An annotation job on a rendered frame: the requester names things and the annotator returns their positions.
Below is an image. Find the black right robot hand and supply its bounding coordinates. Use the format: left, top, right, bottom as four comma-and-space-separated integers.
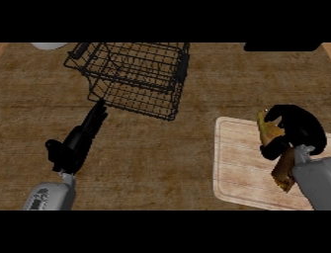
259, 104, 328, 161

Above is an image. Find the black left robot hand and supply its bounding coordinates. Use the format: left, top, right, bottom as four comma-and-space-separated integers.
44, 99, 109, 175

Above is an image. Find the yellow-brown pear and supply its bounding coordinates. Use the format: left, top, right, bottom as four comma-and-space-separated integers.
256, 109, 297, 194

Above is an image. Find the pale wooden cutting board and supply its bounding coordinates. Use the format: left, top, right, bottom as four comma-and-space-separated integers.
211, 116, 331, 211

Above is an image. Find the black appliance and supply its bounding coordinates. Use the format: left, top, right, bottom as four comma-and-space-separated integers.
242, 42, 324, 52

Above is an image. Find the white round object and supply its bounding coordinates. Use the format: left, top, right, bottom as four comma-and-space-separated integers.
30, 42, 69, 51

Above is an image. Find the black wire tiered basket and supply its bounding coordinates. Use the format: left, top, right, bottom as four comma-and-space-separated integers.
62, 42, 191, 123

